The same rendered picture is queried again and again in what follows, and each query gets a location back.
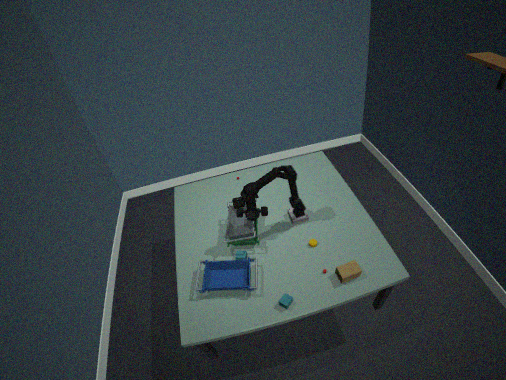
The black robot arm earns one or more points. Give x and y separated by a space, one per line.
250 191

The tan cardboard box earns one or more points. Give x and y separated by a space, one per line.
348 271

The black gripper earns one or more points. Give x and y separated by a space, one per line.
263 211

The green plastic tray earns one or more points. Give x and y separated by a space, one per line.
250 241

